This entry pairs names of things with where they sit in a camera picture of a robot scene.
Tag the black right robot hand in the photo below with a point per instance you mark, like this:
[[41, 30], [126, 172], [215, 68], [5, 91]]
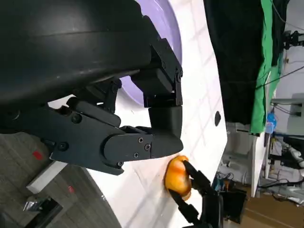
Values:
[[211, 209]]

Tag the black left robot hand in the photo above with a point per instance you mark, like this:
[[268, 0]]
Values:
[[71, 59]]

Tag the orange white toy bread roll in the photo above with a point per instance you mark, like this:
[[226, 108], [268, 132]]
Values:
[[176, 175]]

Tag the black box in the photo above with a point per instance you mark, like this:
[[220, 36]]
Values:
[[234, 205]]

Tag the white table side panel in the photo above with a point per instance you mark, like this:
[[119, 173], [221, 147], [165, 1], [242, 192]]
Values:
[[259, 164]]

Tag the black round table grommet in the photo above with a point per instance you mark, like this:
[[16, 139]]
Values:
[[217, 118]]

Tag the lilac plate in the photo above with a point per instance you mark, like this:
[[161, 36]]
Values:
[[166, 26]]

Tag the blue plastic object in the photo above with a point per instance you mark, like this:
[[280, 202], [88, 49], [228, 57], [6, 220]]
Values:
[[271, 122]]

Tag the white metal beam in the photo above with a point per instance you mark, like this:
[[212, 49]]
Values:
[[46, 178]]

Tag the green cloth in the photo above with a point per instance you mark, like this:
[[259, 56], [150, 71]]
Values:
[[263, 95]]

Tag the grey white desk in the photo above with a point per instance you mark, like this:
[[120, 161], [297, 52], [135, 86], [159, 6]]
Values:
[[291, 104]]

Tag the crumpled silver foil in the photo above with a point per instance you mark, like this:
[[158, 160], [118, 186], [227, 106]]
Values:
[[35, 205]]

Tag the black backdrop cloth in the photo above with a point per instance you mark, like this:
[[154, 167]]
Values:
[[235, 59]]

